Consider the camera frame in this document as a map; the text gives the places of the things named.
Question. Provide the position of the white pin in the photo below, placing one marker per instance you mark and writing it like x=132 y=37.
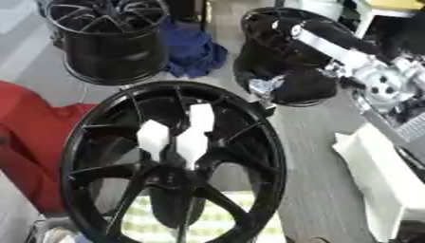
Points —
x=202 y=117
x=152 y=136

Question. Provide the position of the black spoked wheel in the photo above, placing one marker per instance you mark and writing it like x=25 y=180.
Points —
x=260 y=177

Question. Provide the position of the blue cloth bundle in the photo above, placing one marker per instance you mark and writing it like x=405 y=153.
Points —
x=191 y=53

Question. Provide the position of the white foam block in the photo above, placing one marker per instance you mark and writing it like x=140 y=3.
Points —
x=382 y=177

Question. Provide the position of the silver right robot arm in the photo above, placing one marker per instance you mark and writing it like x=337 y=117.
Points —
x=382 y=79

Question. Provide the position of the red fabric cover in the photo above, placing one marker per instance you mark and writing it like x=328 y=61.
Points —
x=33 y=136

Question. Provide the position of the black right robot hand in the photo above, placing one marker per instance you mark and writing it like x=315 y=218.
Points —
x=337 y=38

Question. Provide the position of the black wheel rim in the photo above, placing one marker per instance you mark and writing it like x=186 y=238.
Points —
x=113 y=53
x=265 y=53

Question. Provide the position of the white table with yellow top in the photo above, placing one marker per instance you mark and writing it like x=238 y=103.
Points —
x=382 y=11

